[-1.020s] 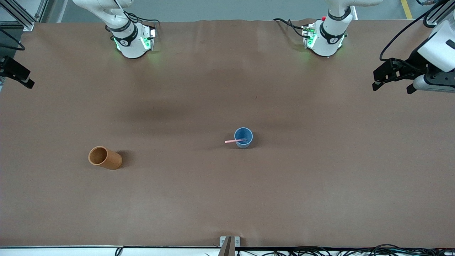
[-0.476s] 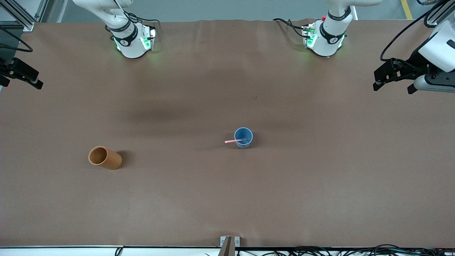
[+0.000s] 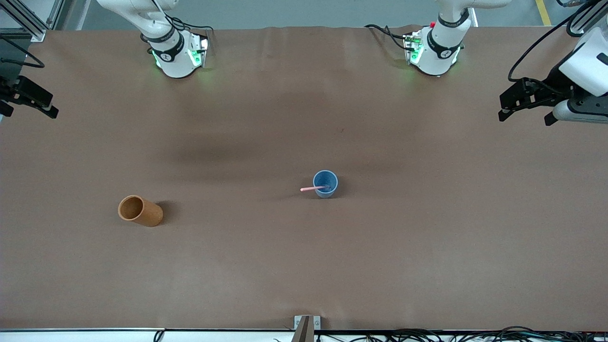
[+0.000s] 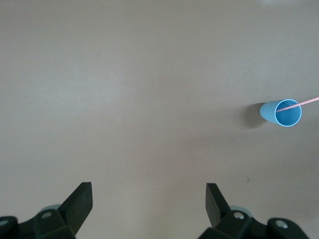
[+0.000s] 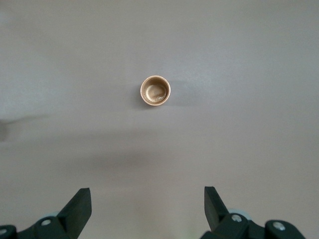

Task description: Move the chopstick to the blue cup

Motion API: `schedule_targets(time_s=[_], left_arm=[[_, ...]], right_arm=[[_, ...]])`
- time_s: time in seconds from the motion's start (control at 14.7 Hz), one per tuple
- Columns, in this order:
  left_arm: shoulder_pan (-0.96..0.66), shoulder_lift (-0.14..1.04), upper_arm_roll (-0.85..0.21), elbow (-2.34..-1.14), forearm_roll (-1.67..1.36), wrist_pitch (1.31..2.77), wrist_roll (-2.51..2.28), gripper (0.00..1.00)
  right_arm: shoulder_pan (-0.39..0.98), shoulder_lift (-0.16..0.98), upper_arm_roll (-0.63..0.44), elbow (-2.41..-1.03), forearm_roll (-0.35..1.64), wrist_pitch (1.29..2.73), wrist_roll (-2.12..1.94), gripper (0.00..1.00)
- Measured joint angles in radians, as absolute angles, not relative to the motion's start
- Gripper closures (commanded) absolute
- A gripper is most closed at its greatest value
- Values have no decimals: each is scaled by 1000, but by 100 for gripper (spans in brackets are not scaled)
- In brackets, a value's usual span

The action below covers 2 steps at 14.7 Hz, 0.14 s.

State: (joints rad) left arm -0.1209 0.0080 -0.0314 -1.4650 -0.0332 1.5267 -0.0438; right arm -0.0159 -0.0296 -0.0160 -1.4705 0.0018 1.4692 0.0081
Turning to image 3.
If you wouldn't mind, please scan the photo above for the blue cup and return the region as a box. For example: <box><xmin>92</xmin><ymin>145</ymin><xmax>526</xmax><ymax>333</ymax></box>
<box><xmin>312</xmin><ymin>170</ymin><xmax>339</xmax><ymax>199</ymax></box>

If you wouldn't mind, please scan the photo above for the brown cylindrical cup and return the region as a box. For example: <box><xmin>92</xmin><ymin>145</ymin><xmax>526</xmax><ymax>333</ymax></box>
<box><xmin>117</xmin><ymin>195</ymin><xmax>164</xmax><ymax>228</ymax></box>

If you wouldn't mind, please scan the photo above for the left base connector plate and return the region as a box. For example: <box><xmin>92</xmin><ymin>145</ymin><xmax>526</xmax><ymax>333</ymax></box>
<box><xmin>403</xmin><ymin>32</ymin><xmax>424</xmax><ymax>65</ymax></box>

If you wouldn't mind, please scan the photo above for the base connector plate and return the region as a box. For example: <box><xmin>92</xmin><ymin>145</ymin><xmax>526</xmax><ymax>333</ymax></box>
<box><xmin>187</xmin><ymin>34</ymin><xmax>210</xmax><ymax>68</ymax></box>
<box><xmin>403</xmin><ymin>32</ymin><xmax>424</xmax><ymax>65</ymax></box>

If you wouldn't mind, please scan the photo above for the right base connector plate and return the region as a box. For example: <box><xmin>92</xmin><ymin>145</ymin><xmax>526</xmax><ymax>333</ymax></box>
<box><xmin>187</xmin><ymin>34</ymin><xmax>210</xmax><ymax>68</ymax></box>

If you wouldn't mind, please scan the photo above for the brown table cover sheet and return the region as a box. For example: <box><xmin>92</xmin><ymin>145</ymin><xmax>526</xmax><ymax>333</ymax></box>
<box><xmin>0</xmin><ymin>25</ymin><xmax>608</xmax><ymax>332</ymax></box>

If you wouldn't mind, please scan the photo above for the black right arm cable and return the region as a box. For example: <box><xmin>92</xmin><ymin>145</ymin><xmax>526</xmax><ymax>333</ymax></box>
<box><xmin>0</xmin><ymin>35</ymin><xmax>46</xmax><ymax>70</ymax></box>

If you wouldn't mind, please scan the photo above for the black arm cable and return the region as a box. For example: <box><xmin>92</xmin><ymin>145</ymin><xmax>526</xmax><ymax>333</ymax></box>
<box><xmin>0</xmin><ymin>35</ymin><xmax>46</xmax><ymax>70</ymax></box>
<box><xmin>508</xmin><ymin>0</ymin><xmax>595</xmax><ymax>83</ymax></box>

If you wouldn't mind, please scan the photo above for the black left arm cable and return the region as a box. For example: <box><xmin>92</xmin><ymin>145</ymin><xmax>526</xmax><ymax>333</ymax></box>
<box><xmin>508</xmin><ymin>0</ymin><xmax>595</xmax><ymax>83</ymax></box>

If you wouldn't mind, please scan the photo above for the aluminium frame extrusion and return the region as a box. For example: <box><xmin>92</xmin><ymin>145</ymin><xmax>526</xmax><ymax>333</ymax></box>
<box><xmin>0</xmin><ymin>0</ymin><xmax>65</xmax><ymax>43</ymax></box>
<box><xmin>569</xmin><ymin>0</ymin><xmax>608</xmax><ymax>35</ymax></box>

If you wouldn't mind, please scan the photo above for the black left base cable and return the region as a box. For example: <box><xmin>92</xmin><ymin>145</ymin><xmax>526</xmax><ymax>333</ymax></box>
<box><xmin>364</xmin><ymin>23</ymin><xmax>414</xmax><ymax>53</ymax></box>

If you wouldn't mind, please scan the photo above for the black base cable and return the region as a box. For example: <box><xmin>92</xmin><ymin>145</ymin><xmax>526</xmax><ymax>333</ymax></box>
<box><xmin>364</xmin><ymin>23</ymin><xmax>414</xmax><ymax>53</ymax></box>
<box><xmin>140</xmin><ymin>0</ymin><xmax>215</xmax><ymax>46</ymax></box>

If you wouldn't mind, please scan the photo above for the black right base cable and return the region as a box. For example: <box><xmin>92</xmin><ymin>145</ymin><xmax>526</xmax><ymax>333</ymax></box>
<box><xmin>140</xmin><ymin>0</ymin><xmax>215</xmax><ymax>46</ymax></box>

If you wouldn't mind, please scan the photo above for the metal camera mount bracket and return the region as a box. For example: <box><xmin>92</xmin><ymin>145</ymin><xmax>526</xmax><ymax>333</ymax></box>
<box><xmin>292</xmin><ymin>315</ymin><xmax>322</xmax><ymax>342</ymax></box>

